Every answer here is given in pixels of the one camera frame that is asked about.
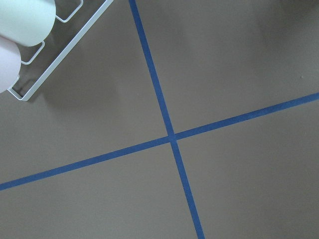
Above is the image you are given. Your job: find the pink plastic cup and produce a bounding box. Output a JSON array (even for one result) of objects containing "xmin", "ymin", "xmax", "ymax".
[{"xmin": 0, "ymin": 37, "xmax": 21, "ymax": 93}]

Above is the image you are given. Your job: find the white plastic cup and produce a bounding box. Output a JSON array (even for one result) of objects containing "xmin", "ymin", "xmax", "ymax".
[{"xmin": 0, "ymin": 0, "xmax": 56, "ymax": 47}]

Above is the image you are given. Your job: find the white wire cup rack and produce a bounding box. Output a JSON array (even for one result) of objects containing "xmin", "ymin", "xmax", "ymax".
[{"xmin": 6, "ymin": 0, "xmax": 112, "ymax": 101}]

